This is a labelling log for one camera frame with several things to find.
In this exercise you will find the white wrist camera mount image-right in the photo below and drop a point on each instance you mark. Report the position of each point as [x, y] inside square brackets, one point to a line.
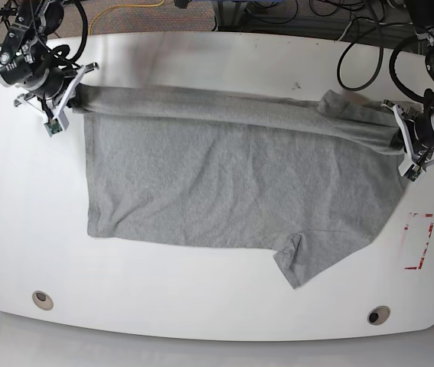
[415, 161]

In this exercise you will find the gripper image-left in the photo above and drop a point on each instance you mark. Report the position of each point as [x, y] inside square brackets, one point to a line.
[52, 84]

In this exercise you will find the left table cable grommet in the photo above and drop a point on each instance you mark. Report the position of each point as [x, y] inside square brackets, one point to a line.
[42, 300]

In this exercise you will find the red tape rectangle marking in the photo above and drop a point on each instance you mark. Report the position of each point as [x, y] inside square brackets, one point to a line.
[416, 237]

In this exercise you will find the grey T-shirt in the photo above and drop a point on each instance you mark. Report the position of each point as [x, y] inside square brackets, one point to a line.
[312, 181]

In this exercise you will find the table cable grommet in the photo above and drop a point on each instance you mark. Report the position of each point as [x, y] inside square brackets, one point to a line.
[42, 300]
[378, 315]

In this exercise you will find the right table cable grommet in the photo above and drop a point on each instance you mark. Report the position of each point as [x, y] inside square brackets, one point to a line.
[378, 315]

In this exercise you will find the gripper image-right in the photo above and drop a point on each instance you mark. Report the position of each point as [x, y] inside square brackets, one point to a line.
[423, 134]

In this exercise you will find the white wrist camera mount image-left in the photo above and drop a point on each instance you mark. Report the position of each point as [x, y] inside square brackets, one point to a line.
[52, 110]

